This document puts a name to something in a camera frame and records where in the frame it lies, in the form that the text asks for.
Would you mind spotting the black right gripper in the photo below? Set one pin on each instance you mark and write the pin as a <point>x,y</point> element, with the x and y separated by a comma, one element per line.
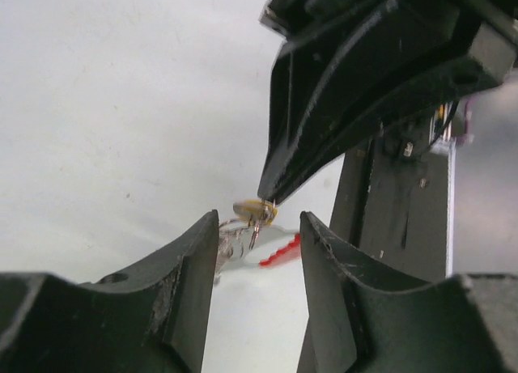
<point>351,68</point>

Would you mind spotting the yellow tag key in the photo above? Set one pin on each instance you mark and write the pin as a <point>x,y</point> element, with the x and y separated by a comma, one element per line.
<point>257,214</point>

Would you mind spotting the red-handled metal key organizer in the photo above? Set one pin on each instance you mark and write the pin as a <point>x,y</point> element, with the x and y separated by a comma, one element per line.
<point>242,247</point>

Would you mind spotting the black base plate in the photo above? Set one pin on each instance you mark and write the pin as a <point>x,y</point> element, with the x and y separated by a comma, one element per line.
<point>395,200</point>

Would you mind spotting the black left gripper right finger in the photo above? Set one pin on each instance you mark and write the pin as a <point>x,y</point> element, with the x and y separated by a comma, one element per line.
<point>368,317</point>

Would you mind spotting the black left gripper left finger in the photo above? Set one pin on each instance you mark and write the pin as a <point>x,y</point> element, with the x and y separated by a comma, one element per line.
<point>151,316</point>

